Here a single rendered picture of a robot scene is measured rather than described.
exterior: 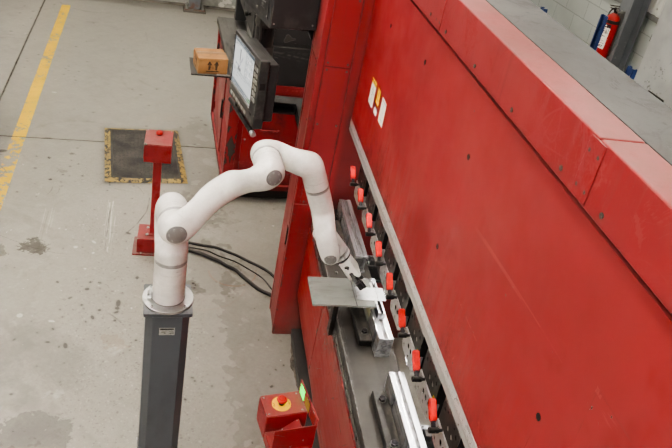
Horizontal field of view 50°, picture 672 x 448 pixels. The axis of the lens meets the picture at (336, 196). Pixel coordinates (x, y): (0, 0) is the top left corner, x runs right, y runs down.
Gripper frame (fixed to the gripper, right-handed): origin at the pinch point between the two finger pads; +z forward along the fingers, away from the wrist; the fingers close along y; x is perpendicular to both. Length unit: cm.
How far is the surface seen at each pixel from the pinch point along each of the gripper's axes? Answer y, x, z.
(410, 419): -64, 0, 13
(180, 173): 264, 125, 32
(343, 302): -6.1, 9.4, 0.7
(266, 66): 97, -3, -64
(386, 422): -59, 9, 14
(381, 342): -23.8, 2.2, 13.0
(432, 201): -40, -44, -46
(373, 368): -30.1, 9.4, 17.0
